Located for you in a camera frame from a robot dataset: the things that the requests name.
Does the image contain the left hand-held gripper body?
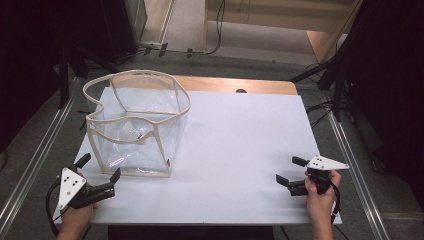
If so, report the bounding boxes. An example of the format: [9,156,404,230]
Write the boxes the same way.
[57,167,116,211]

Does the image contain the black cabinet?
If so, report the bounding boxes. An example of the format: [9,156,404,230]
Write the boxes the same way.
[99,0,148,65]

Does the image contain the wooden table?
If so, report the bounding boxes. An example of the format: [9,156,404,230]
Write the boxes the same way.
[173,75,299,96]

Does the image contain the black stand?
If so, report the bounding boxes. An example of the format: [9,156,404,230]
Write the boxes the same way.
[57,43,72,110]
[289,56,348,123]

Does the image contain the light wooden shelf unit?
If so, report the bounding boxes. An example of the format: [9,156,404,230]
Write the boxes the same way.
[202,0,365,65]

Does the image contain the person's dark clothing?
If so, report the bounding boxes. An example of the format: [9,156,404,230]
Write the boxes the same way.
[107,225,275,240]

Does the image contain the metal floor rail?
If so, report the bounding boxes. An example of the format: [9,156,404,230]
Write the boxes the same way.
[327,109,392,240]
[0,95,78,231]

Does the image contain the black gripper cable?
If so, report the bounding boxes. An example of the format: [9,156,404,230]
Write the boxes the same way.
[45,179,65,237]
[329,183,342,225]

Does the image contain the clear bag with beige trim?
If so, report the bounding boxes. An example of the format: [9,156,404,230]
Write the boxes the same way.
[82,69,192,179]

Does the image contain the person's right hand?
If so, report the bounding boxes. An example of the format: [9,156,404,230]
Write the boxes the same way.
[303,169,343,228]

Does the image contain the black hanging cable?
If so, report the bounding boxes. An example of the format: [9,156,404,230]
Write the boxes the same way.
[203,0,227,56]

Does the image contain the white board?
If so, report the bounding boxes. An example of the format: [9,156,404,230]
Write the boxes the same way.
[51,87,343,226]

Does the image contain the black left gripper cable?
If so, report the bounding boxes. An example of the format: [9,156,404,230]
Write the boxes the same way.
[45,179,65,237]

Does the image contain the person's left hand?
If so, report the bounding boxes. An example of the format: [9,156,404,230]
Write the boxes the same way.
[59,203,99,233]

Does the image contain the black floor cables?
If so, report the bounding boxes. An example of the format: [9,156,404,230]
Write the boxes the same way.
[304,100,335,130]

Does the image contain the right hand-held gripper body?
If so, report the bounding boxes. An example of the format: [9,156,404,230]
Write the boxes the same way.
[287,155,351,197]

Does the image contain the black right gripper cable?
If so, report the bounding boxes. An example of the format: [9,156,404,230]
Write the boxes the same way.
[329,183,342,225]

